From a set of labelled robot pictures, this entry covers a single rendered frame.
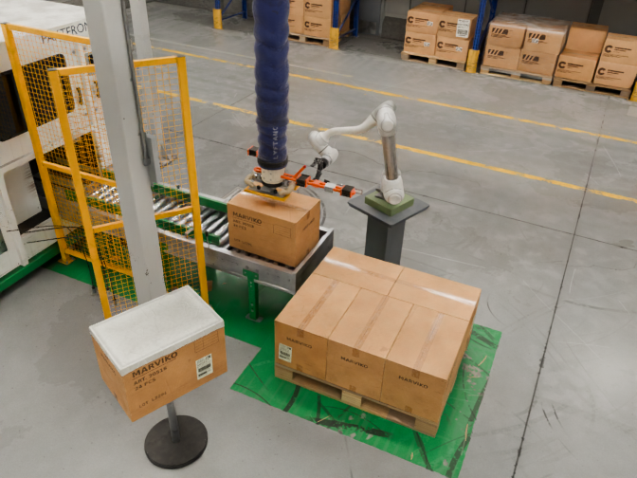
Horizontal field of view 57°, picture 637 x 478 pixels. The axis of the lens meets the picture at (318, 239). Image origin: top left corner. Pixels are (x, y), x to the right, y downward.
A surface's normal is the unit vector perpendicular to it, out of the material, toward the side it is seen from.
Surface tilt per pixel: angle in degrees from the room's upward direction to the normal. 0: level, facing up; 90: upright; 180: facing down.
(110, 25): 90
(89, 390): 0
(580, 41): 90
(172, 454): 0
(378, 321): 0
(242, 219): 90
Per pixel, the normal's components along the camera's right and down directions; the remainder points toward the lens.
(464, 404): 0.03, -0.83
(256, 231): -0.45, 0.48
